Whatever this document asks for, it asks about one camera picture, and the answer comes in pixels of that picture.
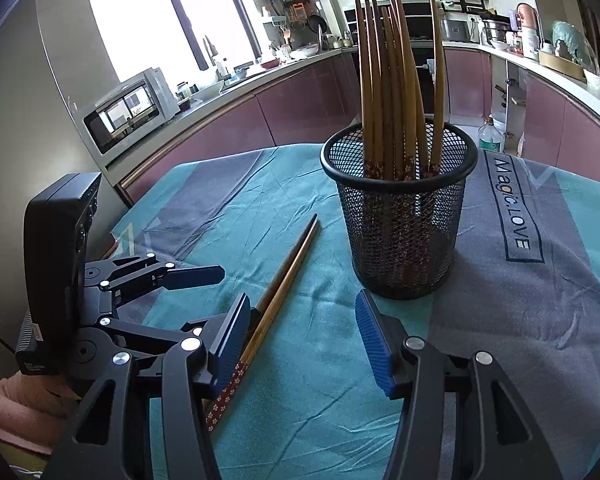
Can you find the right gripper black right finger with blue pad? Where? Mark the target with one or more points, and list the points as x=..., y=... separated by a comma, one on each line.
x=495, y=434

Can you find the tan wooden chopstick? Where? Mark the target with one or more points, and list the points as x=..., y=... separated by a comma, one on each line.
x=377, y=158

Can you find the silver refrigerator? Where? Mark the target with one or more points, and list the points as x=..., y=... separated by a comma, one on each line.
x=38, y=145

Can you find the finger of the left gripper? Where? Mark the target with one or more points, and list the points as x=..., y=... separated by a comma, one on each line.
x=147, y=273
x=114, y=335

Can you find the short-looking wooden chopstick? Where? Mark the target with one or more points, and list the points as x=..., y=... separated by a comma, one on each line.
x=416, y=156

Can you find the teal grey tablecloth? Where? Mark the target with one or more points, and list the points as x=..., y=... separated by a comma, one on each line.
x=525, y=286

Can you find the black mesh utensil cup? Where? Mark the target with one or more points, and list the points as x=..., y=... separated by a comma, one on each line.
x=402, y=234

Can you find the black camera box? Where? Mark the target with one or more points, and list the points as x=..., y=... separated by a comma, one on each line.
x=55, y=230

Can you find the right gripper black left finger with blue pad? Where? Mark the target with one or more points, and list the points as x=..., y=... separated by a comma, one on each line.
x=108, y=436

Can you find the oil bottle on floor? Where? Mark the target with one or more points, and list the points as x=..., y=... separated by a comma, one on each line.
x=489, y=137

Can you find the white microwave oven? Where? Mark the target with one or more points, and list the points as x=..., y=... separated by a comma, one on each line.
x=131, y=111

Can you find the dark brown wooden chopstick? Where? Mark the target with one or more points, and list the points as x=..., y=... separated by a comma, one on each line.
x=366, y=91

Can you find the black built-in oven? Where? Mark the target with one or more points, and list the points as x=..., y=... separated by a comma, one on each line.
x=423, y=52

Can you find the person's left hand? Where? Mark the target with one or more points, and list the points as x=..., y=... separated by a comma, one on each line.
x=49, y=394

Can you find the light wooden chopstick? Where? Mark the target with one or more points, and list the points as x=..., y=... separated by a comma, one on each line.
x=387, y=142

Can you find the teal covered appliance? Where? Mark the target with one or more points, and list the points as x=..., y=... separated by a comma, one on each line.
x=577, y=45

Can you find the pink sleeved forearm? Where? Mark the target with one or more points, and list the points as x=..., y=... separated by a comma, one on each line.
x=26, y=423

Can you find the round wooden steamer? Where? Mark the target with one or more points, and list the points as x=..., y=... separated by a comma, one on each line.
x=562, y=65

